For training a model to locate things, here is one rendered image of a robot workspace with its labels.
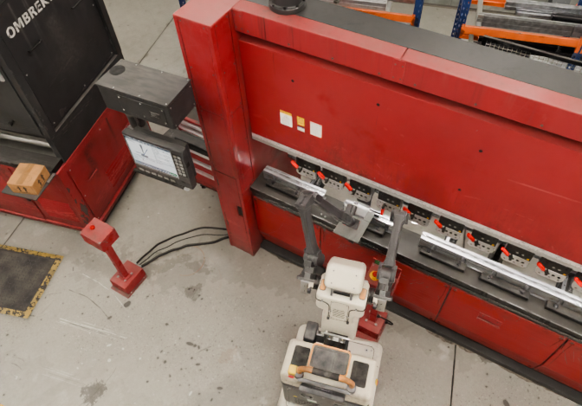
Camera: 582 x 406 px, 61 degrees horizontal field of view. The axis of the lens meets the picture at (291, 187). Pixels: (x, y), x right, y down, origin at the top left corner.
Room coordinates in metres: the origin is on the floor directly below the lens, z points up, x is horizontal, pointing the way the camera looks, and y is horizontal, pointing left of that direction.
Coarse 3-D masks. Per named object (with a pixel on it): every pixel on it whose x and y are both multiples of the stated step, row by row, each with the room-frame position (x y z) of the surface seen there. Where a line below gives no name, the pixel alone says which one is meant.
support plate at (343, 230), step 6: (354, 216) 1.89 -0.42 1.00; (366, 216) 1.88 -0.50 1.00; (372, 216) 1.88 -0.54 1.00; (360, 222) 1.84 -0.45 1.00; (366, 222) 1.83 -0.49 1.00; (336, 228) 1.81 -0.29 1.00; (342, 228) 1.80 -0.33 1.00; (348, 228) 1.80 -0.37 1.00; (360, 228) 1.80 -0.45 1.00; (342, 234) 1.76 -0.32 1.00; (348, 234) 1.75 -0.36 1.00; (354, 234) 1.75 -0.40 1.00; (360, 234) 1.75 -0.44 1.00; (354, 240) 1.70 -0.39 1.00
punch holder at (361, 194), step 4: (352, 180) 1.97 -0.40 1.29; (352, 184) 1.97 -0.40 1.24; (356, 184) 1.96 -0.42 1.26; (360, 184) 1.94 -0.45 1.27; (364, 184) 1.93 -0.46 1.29; (352, 188) 1.97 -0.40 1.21; (356, 188) 1.96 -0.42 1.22; (360, 188) 1.94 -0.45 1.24; (364, 188) 1.93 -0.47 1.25; (368, 188) 1.92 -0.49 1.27; (372, 188) 1.93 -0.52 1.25; (356, 192) 1.95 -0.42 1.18; (360, 192) 1.94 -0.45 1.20; (364, 192) 1.93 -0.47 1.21; (368, 192) 1.91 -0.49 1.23; (372, 192) 1.95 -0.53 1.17; (352, 196) 1.97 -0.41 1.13; (356, 196) 1.95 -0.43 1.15; (360, 196) 1.94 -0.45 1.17; (364, 196) 1.92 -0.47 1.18; (368, 196) 1.91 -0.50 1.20; (364, 200) 1.92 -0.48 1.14; (368, 200) 1.91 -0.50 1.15
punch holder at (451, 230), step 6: (444, 222) 1.64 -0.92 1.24; (450, 222) 1.62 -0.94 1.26; (456, 222) 1.60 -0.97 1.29; (438, 228) 1.65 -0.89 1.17; (450, 228) 1.62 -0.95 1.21; (456, 228) 1.60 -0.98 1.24; (462, 228) 1.58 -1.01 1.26; (444, 234) 1.62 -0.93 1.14; (450, 234) 1.61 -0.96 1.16; (456, 234) 1.59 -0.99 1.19
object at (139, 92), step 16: (128, 64) 2.42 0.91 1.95; (112, 80) 2.29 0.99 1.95; (128, 80) 2.28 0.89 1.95; (144, 80) 2.27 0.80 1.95; (160, 80) 2.26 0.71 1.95; (176, 80) 2.25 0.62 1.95; (112, 96) 2.23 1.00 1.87; (128, 96) 2.17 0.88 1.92; (144, 96) 2.13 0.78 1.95; (160, 96) 2.12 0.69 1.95; (176, 96) 2.12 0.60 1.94; (192, 96) 2.24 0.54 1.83; (128, 112) 2.19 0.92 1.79; (144, 112) 2.13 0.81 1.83; (160, 112) 2.07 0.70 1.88; (176, 112) 2.09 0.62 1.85
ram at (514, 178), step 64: (256, 64) 2.33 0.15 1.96; (320, 64) 2.13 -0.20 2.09; (256, 128) 2.37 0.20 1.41; (384, 128) 1.89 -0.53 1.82; (448, 128) 1.72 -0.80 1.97; (512, 128) 1.58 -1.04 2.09; (448, 192) 1.66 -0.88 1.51; (512, 192) 1.50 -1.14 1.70; (576, 192) 1.36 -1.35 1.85; (576, 256) 1.27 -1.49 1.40
